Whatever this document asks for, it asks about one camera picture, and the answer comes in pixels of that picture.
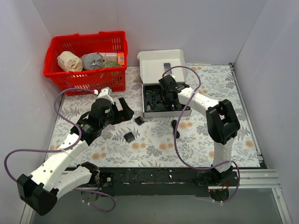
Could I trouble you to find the white hair clipper box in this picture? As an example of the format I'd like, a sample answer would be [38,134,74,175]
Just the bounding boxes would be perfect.
[137,49,187,118]

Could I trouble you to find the beige paper-wrapped roll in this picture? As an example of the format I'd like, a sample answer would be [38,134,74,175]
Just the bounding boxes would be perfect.
[57,51,83,72]

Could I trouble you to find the green broccoli-like item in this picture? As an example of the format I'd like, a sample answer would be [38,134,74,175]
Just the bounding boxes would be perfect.
[104,61,121,68]

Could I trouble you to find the floral table mat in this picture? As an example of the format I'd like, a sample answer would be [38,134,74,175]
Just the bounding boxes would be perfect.
[45,64,261,168]

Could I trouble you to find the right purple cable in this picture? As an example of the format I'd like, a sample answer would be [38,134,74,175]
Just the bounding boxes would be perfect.
[161,65,240,204]

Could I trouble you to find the white flat box in basket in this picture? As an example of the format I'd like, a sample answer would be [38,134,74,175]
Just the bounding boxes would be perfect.
[99,52,118,62]

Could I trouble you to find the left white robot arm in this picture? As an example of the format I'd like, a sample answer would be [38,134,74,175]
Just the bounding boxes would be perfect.
[17,98,134,216]

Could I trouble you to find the black comb guard large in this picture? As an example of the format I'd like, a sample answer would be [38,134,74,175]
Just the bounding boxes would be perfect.
[123,132,135,143]

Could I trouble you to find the black charging cable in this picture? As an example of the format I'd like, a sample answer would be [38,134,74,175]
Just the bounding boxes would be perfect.
[171,119,181,139]

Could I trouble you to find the orange small box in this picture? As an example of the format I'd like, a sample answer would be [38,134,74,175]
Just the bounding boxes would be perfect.
[117,52,125,66]

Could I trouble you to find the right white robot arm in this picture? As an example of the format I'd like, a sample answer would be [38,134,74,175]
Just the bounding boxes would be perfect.
[159,75,240,186]

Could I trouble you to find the red plastic shopping basket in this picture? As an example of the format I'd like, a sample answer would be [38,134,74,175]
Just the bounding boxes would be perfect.
[43,31,128,96]

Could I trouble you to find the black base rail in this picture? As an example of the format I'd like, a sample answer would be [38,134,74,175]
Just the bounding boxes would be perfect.
[70,167,243,198]

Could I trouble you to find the grey wrapped roll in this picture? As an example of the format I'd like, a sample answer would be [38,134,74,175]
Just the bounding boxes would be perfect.
[80,53,104,70]

